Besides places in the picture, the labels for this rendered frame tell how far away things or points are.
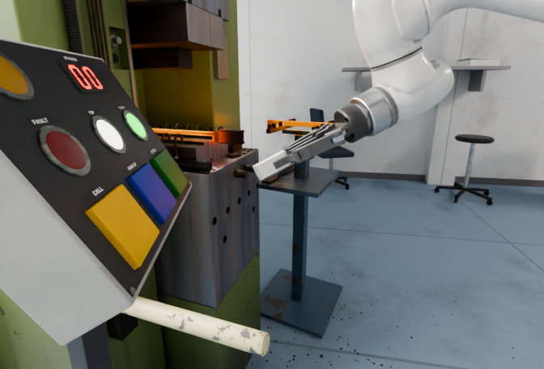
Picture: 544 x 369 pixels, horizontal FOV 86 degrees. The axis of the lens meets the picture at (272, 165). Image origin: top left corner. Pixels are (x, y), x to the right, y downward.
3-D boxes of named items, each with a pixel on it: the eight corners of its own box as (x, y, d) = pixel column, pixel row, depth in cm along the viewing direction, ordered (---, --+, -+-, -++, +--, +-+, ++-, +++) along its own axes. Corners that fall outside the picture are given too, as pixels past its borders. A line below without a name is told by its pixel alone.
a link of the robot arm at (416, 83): (376, 128, 67) (356, 74, 64) (430, 98, 69) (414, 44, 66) (407, 131, 57) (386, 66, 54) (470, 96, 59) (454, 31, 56)
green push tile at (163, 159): (188, 181, 56) (165, 148, 53) (180, 195, 49) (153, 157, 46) (180, 186, 56) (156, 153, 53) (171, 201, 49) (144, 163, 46)
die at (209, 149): (228, 154, 105) (227, 131, 103) (197, 169, 87) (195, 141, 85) (135, 147, 119) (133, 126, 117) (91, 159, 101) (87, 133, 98)
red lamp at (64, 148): (101, 167, 31) (95, 126, 30) (57, 180, 27) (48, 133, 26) (79, 164, 32) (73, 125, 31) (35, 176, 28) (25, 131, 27)
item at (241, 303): (261, 337, 140) (260, 248, 128) (223, 418, 105) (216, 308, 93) (163, 308, 158) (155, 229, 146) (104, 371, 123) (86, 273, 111)
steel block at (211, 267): (260, 248, 128) (258, 148, 117) (216, 308, 93) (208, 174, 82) (155, 229, 146) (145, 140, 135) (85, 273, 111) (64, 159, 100)
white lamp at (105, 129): (133, 148, 41) (130, 117, 40) (105, 155, 37) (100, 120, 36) (116, 146, 42) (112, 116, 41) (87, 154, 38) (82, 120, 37)
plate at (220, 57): (229, 78, 126) (227, 36, 122) (218, 78, 118) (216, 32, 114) (224, 78, 127) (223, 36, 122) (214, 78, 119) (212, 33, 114)
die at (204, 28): (224, 49, 96) (223, 18, 94) (188, 40, 78) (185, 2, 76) (124, 54, 110) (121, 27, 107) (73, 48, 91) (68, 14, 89)
